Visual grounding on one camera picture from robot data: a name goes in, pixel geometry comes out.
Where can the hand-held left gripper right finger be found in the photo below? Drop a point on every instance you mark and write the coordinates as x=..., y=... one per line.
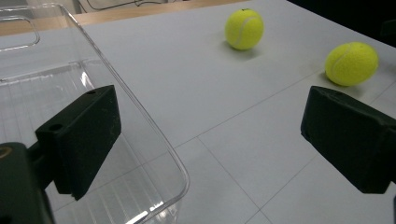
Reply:
x=351, y=137

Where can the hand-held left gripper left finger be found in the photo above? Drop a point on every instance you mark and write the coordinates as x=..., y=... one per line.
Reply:
x=84, y=137

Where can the clear plastic container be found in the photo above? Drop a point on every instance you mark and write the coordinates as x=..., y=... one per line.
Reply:
x=46, y=81

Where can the yellow tennis ball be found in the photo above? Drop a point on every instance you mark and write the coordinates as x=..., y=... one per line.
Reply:
x=244, y=29
x=351, y=63

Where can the black curtain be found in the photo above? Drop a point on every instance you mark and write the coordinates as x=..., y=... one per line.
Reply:
x=358, y=15

